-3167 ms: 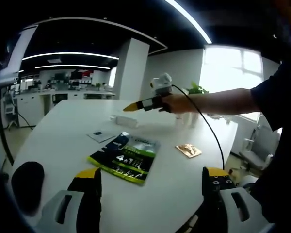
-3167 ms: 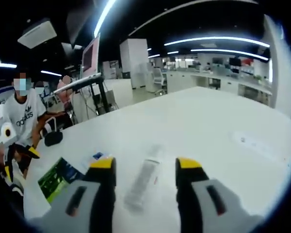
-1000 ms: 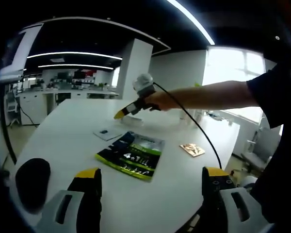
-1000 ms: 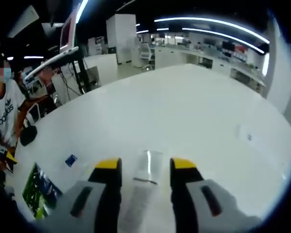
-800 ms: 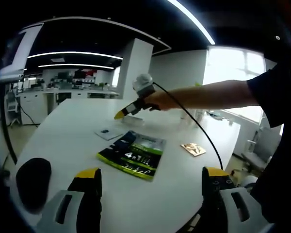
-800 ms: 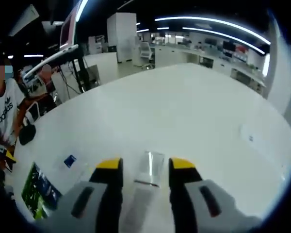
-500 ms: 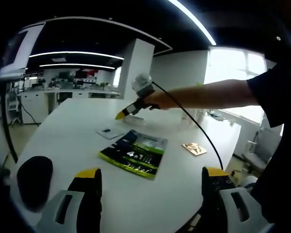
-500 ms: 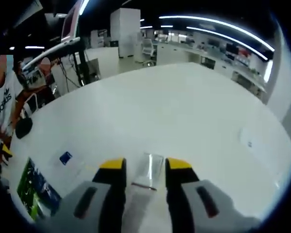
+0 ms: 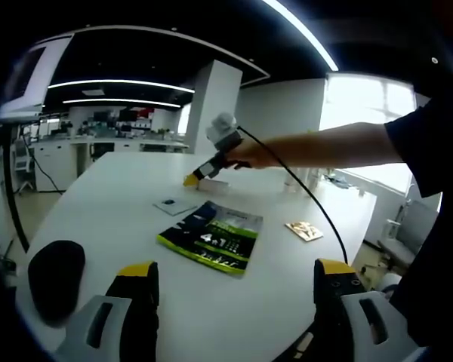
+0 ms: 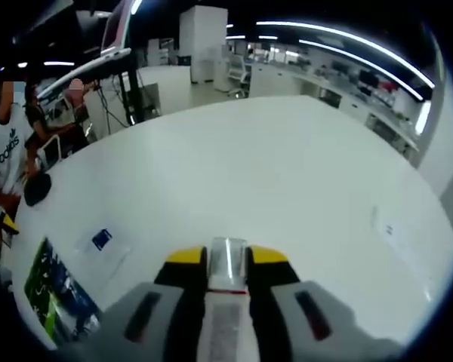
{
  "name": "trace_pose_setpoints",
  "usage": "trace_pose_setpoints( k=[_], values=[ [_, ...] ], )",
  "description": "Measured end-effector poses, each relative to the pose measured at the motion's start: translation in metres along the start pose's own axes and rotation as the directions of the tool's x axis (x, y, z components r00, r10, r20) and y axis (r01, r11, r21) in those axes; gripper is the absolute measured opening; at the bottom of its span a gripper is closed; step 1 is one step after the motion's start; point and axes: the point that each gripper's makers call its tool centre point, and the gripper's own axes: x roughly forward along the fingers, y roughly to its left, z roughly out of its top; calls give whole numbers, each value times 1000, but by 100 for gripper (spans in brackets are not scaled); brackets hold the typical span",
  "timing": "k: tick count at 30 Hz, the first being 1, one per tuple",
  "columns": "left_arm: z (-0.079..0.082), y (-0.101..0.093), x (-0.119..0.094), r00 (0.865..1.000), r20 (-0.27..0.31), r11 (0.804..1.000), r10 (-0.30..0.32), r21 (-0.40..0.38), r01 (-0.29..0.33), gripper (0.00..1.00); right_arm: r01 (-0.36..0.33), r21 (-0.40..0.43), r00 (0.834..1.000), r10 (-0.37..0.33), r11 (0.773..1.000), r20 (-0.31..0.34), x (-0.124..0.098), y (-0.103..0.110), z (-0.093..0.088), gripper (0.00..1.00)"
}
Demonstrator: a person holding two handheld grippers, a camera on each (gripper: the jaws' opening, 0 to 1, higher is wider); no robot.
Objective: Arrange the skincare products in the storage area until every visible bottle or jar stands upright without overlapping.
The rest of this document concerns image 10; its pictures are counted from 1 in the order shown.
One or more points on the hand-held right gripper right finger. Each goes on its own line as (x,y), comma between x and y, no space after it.
(272,301)

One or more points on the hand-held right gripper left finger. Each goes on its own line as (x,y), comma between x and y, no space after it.
(181,301)

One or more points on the green black skincare sachet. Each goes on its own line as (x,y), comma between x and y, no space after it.
(56,294)

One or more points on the clear skincare sachet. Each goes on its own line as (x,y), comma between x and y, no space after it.
(102,241)

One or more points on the black round pad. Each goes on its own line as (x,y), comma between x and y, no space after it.
(37,188)

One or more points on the white plastic chair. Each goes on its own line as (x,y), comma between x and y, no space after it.
(56,151)

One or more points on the black standing desk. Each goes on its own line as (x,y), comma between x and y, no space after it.
(130,94)

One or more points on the long white office counter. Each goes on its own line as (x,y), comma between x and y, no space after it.
(324,86)

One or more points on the large display screen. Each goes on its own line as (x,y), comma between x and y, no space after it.
(115,26)

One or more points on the white office chair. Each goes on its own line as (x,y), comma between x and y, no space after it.
(237,73)

